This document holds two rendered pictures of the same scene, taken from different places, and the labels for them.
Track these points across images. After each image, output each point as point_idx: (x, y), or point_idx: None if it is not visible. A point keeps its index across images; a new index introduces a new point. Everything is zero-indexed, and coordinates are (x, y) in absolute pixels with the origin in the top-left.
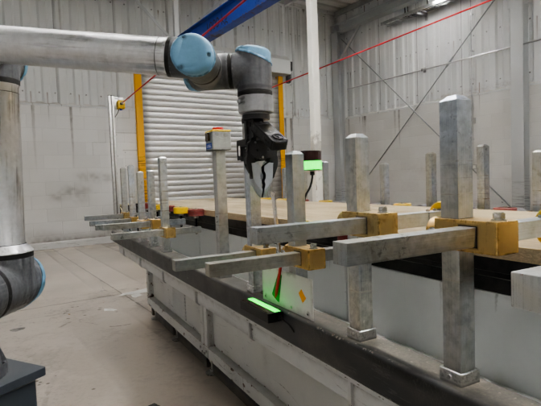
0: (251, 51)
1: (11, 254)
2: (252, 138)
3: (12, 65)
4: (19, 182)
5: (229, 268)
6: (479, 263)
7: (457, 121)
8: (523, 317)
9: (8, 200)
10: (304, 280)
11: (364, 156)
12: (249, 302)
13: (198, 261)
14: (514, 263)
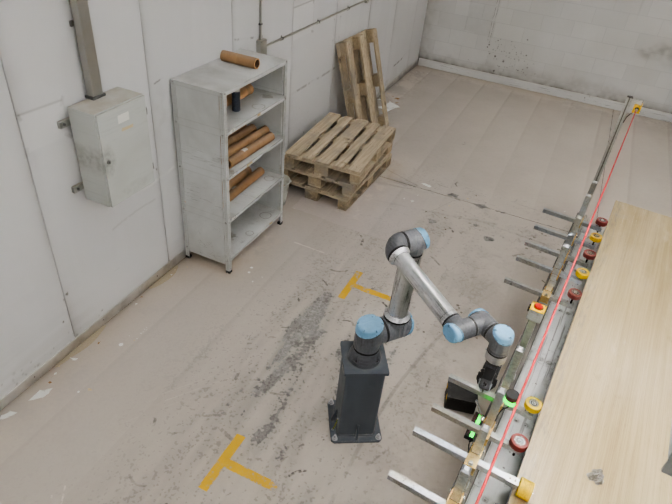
0: (494, 337)
1: (395, 323)
2: (483, 369)
3: (417, 251)
4: (408, 295)
5: (440, 413)
6: None
7: (458, 476)
8: None
9: (400, 302)
10: None
11: (482, 437)
12: (474, 417)
13: (460, 383)
14: None
